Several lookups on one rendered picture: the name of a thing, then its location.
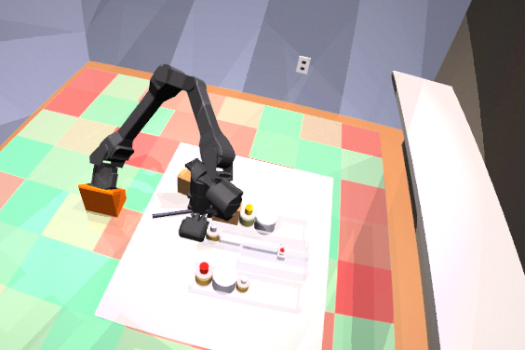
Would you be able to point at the grey cylinder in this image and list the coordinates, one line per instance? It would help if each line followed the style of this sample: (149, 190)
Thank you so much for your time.
(224, 278)
(265, 220)

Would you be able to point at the grey thin bar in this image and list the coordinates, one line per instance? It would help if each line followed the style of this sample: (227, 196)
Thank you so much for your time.
(164, 214)

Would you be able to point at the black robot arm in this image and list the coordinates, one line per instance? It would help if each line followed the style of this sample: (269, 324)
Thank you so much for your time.
(215, 149)

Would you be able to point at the small white jar with yellow lid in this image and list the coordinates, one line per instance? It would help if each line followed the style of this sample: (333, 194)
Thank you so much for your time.
(247, 216)

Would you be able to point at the small white jar with red cap and gold label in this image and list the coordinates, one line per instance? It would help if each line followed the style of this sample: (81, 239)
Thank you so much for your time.
(203, 274)

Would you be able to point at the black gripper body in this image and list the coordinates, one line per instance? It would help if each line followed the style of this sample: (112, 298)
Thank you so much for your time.
(196, 228)

